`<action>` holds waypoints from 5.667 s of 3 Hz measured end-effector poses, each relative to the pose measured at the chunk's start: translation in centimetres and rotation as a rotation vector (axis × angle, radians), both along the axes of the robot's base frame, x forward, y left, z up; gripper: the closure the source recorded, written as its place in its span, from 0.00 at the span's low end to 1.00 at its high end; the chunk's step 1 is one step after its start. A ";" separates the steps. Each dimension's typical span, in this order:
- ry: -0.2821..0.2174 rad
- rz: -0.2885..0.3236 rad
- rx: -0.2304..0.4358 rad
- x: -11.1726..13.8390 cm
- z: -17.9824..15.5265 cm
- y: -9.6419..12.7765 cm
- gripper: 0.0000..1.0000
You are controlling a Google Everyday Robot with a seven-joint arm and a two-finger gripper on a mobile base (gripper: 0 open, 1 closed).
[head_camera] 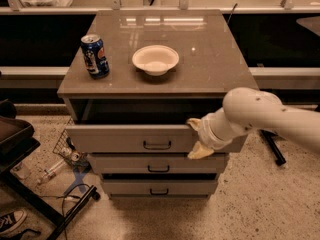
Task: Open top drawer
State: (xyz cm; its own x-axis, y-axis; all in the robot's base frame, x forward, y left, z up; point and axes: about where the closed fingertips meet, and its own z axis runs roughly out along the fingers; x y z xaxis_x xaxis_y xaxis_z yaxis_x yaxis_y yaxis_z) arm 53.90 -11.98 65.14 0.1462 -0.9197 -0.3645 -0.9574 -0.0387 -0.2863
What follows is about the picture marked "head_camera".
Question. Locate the grey bottom drawer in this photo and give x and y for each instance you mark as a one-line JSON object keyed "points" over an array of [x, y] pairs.
{"points": [[115, 188]]}

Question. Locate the grey drawer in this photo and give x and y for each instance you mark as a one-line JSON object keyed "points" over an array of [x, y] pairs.
{"points": [[143, 163], [132, 138], [115, 188]]}

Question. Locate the grey drawer cabinet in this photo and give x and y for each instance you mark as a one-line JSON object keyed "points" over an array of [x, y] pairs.
{"points": [[210, 64]]}

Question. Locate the grey middle drawer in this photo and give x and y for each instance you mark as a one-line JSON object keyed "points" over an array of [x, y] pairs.
{"points": [[143, 163]]}

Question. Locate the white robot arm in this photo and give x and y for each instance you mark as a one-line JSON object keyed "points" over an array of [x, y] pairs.
{"points": [[245, 110]]}

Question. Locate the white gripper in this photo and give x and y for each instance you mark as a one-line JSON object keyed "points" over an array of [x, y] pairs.
{"points": [[204, 130]]}

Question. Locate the blue pepsi can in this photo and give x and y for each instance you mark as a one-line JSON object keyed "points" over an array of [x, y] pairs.
{"points": [[94, 56]]}

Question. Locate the black sneaker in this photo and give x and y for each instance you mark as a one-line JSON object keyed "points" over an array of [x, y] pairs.
{"points": [[11, 221]]}

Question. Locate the black stand base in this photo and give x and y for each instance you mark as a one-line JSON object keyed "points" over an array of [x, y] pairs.
{"points": [[279, 158]]}

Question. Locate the clear plastic bottle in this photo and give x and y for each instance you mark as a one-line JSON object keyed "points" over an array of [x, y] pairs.
{"points": [[51, 172]]}

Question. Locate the wire mesh basket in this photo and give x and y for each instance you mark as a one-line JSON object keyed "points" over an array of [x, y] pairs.
{"points": [[65, 148]]}

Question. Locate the white paper bowl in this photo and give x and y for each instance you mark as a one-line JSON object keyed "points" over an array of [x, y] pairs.
{"points": [[155, 60]]}

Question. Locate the grey top drawer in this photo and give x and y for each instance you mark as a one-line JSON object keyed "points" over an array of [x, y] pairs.
{"points": [[132, 138]]}

